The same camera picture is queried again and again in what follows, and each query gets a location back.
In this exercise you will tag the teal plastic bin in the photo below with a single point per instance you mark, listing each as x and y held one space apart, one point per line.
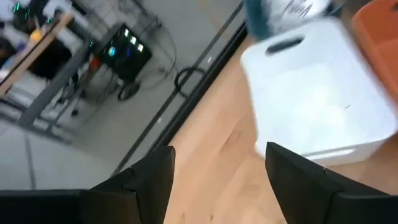
256 21

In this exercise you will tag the bagged white cotton pads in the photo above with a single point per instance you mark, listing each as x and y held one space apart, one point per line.
295 12

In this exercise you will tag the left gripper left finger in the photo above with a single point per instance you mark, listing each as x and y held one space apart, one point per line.
146 186

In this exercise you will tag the wooden background table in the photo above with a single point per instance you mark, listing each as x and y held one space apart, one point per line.
34 53

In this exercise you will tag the grey metal table leg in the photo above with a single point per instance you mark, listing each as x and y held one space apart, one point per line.
53 87

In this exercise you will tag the white plastic bin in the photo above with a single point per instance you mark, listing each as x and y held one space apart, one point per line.
311 102

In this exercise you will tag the orange plastic bin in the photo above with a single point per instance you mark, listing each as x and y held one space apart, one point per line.
379 46

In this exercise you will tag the black computer tower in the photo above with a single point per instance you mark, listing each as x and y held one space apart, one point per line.
127 59

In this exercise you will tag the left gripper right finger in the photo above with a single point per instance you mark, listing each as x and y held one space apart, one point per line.
304 193

